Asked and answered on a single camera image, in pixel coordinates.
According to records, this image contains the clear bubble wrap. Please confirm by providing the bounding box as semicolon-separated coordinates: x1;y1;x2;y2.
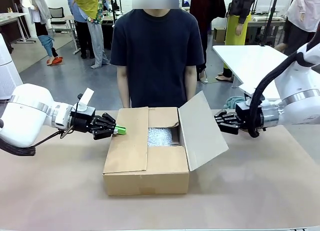
147;126;174;148

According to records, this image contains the small brown carton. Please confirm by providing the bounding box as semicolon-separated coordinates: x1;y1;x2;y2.
213;27;226;44

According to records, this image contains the brown cardboard box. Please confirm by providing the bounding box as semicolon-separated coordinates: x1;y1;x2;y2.
102;90;230;197

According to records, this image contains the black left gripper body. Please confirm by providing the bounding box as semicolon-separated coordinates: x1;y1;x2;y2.
70;106;97;135

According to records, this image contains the mannequin with grey hoodie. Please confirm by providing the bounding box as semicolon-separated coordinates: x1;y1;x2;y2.
19;0;65;67

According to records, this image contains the person right forearm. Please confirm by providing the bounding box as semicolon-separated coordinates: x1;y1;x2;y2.
117;87;132;109

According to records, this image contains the white side table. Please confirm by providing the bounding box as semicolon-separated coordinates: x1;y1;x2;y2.
212;44;289;97

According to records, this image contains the mannequin with yellow skirt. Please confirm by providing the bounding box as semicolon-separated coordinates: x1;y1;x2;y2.
223;0;259;83

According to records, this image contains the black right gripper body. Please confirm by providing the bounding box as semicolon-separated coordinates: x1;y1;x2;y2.
235;101;265;132

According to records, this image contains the black office chair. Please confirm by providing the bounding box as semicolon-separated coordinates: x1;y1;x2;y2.
47;6;68;32

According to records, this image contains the person left forearm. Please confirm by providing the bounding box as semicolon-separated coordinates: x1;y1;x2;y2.
184;83;197;103

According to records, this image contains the person in dark t-shirt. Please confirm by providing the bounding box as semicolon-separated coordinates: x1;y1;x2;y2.
109;0;208;109

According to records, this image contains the thick black sleeved cable bundle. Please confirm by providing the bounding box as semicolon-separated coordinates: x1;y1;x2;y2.
246;35;315;139

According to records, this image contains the mannequin with pink shirt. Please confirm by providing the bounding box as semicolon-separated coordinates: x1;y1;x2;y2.
274;0;320;57

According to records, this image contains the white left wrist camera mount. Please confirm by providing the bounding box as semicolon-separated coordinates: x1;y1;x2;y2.
74;87;96;112

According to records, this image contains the black stand pole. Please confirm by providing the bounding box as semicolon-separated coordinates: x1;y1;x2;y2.
110;0;124;17

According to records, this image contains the white folding table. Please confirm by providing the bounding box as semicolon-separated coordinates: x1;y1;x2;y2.
0;11;37;45

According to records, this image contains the teal crumpled cloth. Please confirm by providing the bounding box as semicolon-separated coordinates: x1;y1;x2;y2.
223;95;248;110

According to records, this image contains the dark grey rectangular object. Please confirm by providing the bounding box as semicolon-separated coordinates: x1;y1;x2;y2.
171;127;181;146

